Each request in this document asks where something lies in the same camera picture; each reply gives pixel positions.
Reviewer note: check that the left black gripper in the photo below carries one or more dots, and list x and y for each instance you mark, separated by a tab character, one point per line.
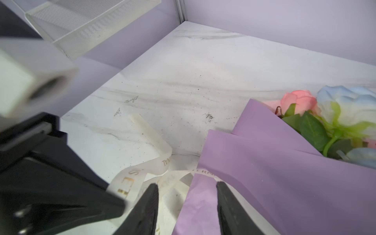
45	187

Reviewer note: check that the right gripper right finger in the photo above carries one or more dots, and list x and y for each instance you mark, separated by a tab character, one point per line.
233	219

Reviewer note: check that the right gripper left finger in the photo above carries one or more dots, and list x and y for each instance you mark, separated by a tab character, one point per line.
142	220

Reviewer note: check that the pink purple wrapping paper sheet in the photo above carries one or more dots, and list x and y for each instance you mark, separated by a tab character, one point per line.
296	189

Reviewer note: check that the white blue fake rose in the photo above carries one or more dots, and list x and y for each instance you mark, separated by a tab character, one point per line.
347	113

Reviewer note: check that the white mesh lower shelf basket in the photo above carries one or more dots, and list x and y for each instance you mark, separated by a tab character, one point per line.
76	27

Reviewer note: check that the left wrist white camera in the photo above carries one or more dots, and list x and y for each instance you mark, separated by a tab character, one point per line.
34	74

